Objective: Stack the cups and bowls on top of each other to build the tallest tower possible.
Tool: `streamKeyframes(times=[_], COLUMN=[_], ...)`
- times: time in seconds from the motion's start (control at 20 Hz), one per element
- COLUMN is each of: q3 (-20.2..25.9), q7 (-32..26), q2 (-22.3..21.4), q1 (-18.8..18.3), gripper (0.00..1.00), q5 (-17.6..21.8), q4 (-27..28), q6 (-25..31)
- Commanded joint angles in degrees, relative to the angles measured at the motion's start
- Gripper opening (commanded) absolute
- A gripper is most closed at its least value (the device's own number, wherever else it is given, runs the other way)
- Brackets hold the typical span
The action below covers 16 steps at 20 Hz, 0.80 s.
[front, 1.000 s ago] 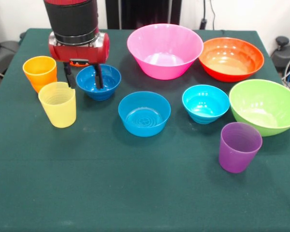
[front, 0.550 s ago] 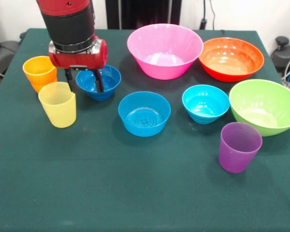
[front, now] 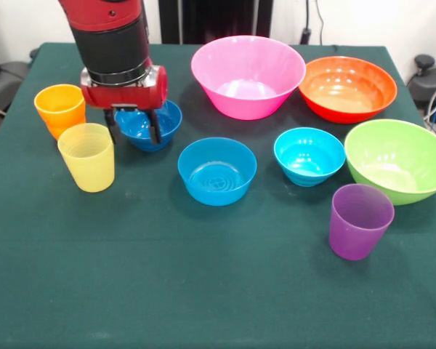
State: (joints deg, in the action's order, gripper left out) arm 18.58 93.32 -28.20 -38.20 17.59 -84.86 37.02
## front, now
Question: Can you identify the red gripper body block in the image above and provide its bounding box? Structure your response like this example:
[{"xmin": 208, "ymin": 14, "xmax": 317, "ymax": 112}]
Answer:
[{"xmin": 79, "ymin": 65, "xmax": 169, "ymax": 111}]

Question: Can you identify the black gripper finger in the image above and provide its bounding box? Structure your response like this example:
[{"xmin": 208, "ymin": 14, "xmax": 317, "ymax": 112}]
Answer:
[
  {"xmin": 146, "ymin": 108, "xmax": 163, "ymax": 145},
  {"xmin": 103, "ymin": 108, "xmax": 118, "ymax": 145}
]

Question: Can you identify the small dark blue bowl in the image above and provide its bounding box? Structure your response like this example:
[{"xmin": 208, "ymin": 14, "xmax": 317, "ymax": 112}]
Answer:
[{"xmin": 114, "ymin": 100, "xmax": 183, "ymax": 153}]

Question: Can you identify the medium blue bowl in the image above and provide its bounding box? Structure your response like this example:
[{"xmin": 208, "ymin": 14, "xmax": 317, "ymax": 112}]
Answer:
[{"xmin": 177, "ymin": 137, "xmax": 258, "ymax": 207}]

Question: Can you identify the large pink bowl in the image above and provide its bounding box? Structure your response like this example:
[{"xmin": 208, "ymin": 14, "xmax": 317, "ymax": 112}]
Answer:
[{"xmin": 190, "ymin": 35, "xmax": 307, "ymax": 121}]

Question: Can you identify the small cyan bowl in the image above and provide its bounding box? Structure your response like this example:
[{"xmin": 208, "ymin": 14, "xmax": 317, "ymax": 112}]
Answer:
[{"xmin": 273, "ymin": 127, "xmax": 347, "ymax": 188}]

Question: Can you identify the yellow plastic cup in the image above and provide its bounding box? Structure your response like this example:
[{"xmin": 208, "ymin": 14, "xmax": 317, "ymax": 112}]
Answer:
[{"xmin": 57, "ymin": 122, "xmax": 116, "ymax": 193}]

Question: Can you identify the orange plastic cup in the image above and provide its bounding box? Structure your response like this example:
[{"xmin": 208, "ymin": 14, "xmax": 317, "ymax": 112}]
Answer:
[{"xmin": 33, "ymin": 84, "xmax": 87, "ymax": 141}]

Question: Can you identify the dark green table cloth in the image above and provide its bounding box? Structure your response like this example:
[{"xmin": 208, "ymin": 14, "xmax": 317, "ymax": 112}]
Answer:
[{"xmin": 0, "ymin": 42, "xmax": 436, "ymax": 349}]

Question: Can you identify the large red-orange bowl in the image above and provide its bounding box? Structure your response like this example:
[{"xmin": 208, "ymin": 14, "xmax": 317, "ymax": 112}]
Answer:
[{"xmin": 298, "ymin": 55, "xmax": 398, "ymax": 125}]

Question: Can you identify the purple plastic cup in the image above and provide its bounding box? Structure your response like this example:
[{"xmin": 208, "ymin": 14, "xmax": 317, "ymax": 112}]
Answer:
[{"xmin": 328, "ymin": 183, "xmax": 396, "ymax": 262}]

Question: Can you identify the large lime green bowl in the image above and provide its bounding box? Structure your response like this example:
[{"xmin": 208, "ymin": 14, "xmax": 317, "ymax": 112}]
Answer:
[{"xmin": 344, "ymin": 119, "xmax": 436, "ymax": 206}]

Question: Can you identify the black wall cable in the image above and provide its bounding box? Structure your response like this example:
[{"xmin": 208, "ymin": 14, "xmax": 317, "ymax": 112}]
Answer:
[{"xmin": 300, "ymin": 0, "xmax": 325, "ymax": 47}]

